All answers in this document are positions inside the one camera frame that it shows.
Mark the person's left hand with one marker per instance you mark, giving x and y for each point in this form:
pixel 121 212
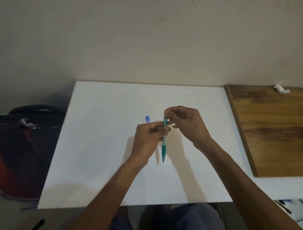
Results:
pixel 146 142

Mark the person's right hand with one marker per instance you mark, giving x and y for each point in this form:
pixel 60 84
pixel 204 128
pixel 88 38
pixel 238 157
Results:
pixel 189 125

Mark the teal mechanical pencil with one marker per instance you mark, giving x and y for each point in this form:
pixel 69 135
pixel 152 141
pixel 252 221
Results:
pixel 163 149

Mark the blue lead case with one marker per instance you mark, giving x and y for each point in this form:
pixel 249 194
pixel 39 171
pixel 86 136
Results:
pixel 147 119

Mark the person's right forearm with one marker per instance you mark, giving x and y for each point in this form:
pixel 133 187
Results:
pixel 248 187

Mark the person's left forearm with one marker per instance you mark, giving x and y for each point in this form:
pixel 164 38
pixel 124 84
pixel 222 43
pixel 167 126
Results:
pixel 106 199

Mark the person's legs in jeans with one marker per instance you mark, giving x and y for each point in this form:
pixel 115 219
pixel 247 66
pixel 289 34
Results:
pixel 184 218

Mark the brown wooden board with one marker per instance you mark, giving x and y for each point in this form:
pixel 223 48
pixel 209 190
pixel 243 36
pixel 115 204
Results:
pixel 272 130

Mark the crumpled white tissue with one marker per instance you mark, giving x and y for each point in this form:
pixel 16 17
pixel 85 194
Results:
pixel 280 88

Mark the white tag on bag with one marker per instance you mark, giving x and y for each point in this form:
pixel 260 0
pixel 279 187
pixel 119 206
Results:
pixel 27 124

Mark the small blue object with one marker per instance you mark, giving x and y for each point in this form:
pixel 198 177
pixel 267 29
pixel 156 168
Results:
pixel 287 201

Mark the black and red bag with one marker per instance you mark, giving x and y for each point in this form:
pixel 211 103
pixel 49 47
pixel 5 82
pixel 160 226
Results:
pixel 23 158

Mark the black object on floor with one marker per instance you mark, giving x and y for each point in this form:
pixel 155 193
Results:
pixel 39 224

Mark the striped cloth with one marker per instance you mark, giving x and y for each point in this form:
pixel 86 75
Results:
pixel 28 208

